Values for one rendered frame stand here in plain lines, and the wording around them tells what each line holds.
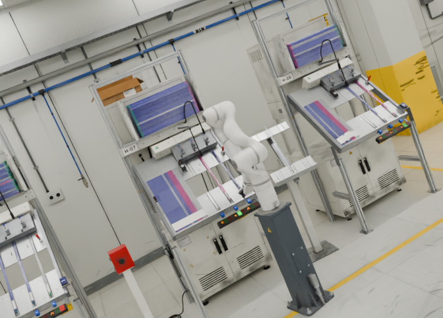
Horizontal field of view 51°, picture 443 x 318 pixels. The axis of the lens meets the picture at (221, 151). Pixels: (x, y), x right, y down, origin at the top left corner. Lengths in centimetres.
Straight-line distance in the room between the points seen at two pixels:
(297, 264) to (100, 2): 345
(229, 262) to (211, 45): 264
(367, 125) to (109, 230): 287
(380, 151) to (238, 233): 148
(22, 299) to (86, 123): 227
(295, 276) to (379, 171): 159
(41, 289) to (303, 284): 168
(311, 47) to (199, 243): 191
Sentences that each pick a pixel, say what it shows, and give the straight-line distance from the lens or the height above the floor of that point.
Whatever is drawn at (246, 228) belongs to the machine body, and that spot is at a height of 40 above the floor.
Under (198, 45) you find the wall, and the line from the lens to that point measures 535.
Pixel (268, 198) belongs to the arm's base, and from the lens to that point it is 292.
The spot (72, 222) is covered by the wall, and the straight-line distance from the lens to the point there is 512.
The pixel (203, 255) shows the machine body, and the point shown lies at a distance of 366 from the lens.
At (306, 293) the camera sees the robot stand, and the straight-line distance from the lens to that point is 315.
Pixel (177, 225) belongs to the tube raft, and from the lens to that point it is 327.
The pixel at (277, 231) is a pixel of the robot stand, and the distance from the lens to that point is 294.
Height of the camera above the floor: 164
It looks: 9 degrees down
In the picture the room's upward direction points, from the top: 23 degrees counter-clockwise
